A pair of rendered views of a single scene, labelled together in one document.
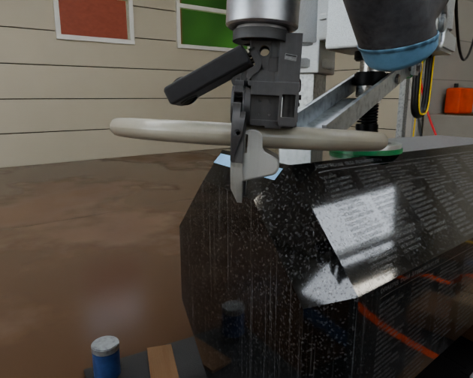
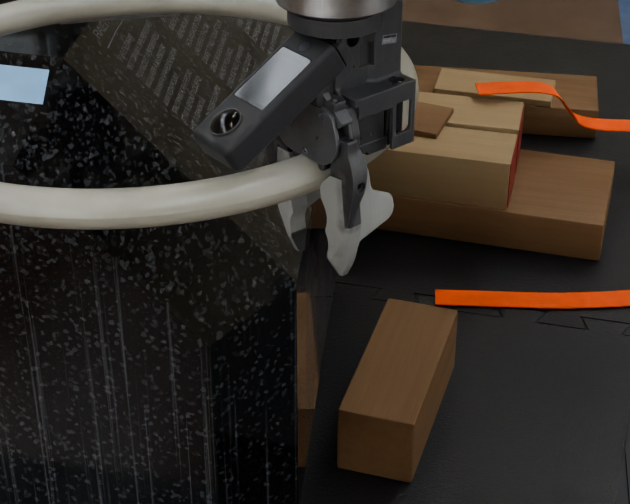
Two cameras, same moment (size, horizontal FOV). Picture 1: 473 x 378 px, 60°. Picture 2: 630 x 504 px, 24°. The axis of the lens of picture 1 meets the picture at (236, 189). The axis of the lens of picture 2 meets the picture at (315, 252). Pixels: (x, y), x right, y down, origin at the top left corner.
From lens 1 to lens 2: 88 cm
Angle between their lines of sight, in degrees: 47
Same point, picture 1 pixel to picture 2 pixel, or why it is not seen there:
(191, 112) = not seen: outside the picture
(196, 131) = (266, 194)
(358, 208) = (199, 95)
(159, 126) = (191, 204)
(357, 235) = not seen: hidden behind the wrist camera
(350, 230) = not seen: hidden behind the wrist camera
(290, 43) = (389, 19)
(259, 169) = (373, 218)
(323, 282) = (227, 281)
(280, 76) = (378, 71)
